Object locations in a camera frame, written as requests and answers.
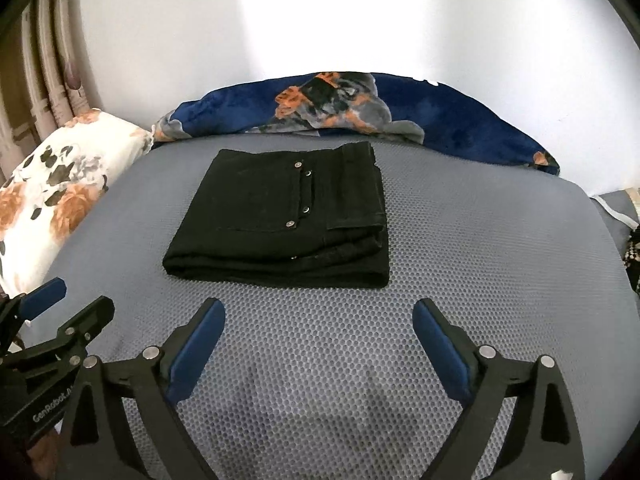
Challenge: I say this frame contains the grey bed sheet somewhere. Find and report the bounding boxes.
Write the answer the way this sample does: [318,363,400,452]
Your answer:
[590,189,633,261]

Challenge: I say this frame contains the white floral pillow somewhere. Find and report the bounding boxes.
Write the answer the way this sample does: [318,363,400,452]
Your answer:
[0,109,154,299]

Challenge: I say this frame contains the blue floral blanket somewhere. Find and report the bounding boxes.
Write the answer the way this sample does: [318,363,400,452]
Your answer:
[152,71,561,177]

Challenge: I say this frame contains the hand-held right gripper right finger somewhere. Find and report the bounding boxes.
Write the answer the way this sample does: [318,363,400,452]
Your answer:
[413,298,587,480]

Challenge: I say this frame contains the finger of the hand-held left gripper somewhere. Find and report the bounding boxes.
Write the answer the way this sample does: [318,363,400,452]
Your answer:
[0,277,68,357]
[10,296,116,375]

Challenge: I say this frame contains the grey mesh mat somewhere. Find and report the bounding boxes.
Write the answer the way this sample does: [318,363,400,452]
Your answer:
[15,136,640,480]

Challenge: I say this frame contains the white strap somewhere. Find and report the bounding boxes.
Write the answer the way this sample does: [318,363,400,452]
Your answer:
[590,194,640,231]

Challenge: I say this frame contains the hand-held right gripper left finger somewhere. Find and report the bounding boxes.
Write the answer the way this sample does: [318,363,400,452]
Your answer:
[55,298,234,480]

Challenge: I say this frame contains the black pants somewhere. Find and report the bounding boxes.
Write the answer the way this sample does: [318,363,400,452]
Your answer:
[162,141,391,290]

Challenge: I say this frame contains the black and beige striped knit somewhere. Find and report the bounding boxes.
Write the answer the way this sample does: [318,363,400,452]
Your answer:
[622,227,640,293]

